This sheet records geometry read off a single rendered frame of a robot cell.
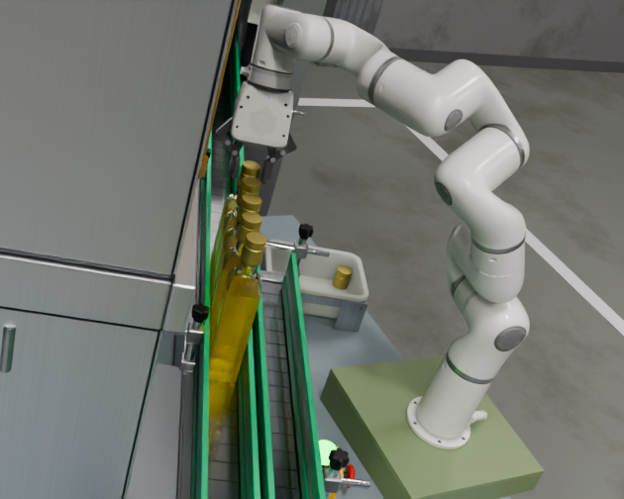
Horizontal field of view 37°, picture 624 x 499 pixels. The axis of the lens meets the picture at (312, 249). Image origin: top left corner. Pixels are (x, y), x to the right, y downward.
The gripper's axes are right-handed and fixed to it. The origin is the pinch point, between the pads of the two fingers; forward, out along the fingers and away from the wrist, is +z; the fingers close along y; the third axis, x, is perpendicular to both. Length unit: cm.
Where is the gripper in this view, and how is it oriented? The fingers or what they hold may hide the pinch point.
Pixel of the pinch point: (250, 169)
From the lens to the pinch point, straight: 166.5
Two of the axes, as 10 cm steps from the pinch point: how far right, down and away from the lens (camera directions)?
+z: -2.2, 9.3, 2.9
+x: -1.5, -3.3, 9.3
